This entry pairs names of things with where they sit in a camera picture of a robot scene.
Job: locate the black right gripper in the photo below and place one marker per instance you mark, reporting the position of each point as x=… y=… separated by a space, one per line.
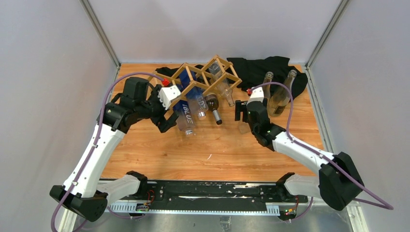
x=241 y=106

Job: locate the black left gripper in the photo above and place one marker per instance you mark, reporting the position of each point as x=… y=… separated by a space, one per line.
x=164 y=123

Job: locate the small clear glass bottle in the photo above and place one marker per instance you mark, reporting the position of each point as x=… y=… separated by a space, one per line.
x=223 y=86

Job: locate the clear bottle with silver label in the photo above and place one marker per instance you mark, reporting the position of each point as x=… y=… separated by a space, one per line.
x=280 y=97

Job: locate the clear bottle with black label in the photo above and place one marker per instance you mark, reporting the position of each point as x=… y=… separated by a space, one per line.
x=266 y=88

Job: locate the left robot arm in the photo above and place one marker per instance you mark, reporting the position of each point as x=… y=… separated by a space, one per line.
x=139 y=100

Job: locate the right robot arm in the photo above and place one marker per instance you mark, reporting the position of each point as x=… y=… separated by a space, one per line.
x=336 y=180

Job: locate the blue labelled clear bottle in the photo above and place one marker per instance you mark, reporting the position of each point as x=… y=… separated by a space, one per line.
x=184 y=121

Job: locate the dark brown wine bottle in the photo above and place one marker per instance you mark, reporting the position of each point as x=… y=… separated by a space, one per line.
x=213 y=105

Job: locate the wooden lattice wine rack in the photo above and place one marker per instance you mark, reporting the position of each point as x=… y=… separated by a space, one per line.
x=202 y=77

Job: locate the black cloth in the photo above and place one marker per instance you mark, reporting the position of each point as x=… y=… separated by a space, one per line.
x=252 y=72

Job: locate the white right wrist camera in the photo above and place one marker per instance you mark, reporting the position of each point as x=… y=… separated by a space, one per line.
x=256 y=95

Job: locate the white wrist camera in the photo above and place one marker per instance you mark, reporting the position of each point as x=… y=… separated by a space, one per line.
x=256 y=95
x=167 y=95

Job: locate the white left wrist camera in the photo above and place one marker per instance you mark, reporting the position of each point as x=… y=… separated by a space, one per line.
x=167 y=95

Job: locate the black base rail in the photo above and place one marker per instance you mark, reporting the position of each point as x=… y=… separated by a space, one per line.
x=211 y=198

